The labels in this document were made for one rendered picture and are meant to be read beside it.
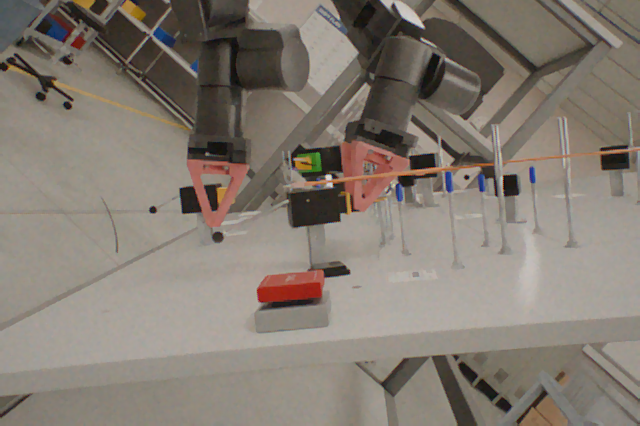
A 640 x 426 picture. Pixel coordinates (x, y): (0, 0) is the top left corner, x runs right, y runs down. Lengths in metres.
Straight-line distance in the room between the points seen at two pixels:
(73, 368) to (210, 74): 0.34
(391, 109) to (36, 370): 0.44
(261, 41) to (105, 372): 0.36
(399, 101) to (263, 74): 0.16
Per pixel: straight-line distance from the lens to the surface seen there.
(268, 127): 8.59
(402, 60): 0.73
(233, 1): 0.71
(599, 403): 4.61
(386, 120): 0.72
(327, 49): 8.60
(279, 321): 0.49
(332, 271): 0.67
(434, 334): 0.46
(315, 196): 0.71
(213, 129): 0.69
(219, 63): 0.70
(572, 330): 0.48
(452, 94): 0.77
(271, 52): 0.66
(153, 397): 0.88
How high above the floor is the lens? 1.21
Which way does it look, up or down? 4 degrees down
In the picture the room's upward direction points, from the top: 41 degrees clockwise
